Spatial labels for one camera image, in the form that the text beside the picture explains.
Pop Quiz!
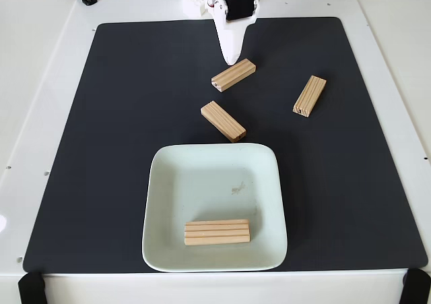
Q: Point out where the grooved wooden block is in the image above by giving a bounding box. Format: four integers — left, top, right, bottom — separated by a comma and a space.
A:
292, 75, 327, 119
211, 58, 257, 93
184, 218, 252, 247
200, 100, 247, 144

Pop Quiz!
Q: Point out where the pale green square plate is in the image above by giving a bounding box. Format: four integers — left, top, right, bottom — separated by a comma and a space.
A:
141, 143, 289, 273

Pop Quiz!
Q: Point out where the black table mat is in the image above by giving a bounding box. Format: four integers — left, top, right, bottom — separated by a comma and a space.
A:
22, 16, 429, 274

